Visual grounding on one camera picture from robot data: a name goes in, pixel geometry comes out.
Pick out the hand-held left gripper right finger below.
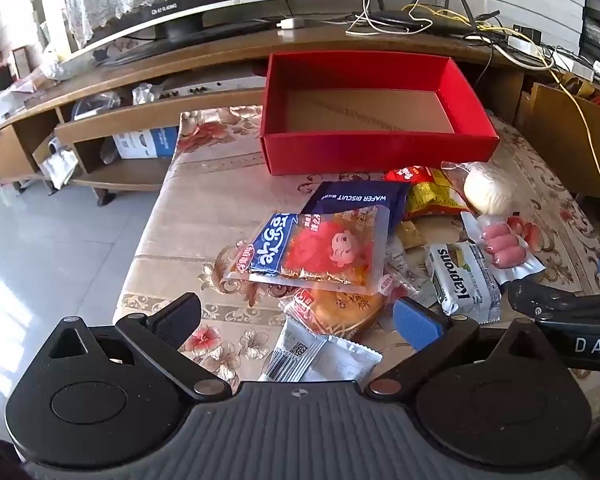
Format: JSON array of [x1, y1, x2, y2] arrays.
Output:
[[366, 297, 557, 402]]

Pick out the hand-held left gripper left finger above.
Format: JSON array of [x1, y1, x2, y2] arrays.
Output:
[[46, 292, 232, 403]]

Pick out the orange pastry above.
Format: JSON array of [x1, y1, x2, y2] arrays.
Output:
[[279, 285, 387, 342]]

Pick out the clear packet with red cartoon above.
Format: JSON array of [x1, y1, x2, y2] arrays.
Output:
[[224, 210, 392, 297]]

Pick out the blue wafer biscuit packet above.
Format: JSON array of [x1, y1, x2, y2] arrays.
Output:
[[300, 180, 412, 222]]

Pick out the red cardboard box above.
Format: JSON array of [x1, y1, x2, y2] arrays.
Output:
[[259, 52, 501, 176]]

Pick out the small clear candy packets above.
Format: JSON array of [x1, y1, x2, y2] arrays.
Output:
[[382, 219, 437, 308]]

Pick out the white and green cracker packet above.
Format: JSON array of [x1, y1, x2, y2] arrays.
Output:
[[424, 242, 504, 324]]

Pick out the pink sausages in clear packet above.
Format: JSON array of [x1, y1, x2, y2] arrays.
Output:
[[461, 211, 547, 287]]

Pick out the white packet with barcode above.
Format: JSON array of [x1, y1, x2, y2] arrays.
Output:
[[259, 319, 382, 384]]

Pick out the red and yellow snack bag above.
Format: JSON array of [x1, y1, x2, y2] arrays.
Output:
[[384, 165, 472, 221]]

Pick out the white bun in clear packet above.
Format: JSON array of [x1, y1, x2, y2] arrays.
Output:
[[441, 160, 514, 217]]

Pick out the brown cardboard box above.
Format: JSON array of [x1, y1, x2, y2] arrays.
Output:
[[516, 82, 600, 202]]

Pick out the blue and white box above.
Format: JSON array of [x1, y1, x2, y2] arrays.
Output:
[[112, 127, 179, 160]]

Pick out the white power strip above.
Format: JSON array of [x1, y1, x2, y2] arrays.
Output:
[[504, 35, 597, 82]]

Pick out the silver set-top box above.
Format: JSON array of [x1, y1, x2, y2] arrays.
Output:
[[156, 79, 267, 100]]

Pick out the wooden television stand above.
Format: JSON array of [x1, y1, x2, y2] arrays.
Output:
[[0, 21, 600, 207]]

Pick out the black router with antennas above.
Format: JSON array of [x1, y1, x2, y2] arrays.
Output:
[[347, 0, 502, 37]]

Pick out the flat screen television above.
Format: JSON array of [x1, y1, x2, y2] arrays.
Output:
[[55, 0, 326, 69]]

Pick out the yellow cable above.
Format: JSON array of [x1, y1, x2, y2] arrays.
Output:
[[401, 2, 600, 192]]

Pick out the white cable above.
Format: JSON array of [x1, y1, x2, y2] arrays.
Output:
[[344, 0, 432, 37]]

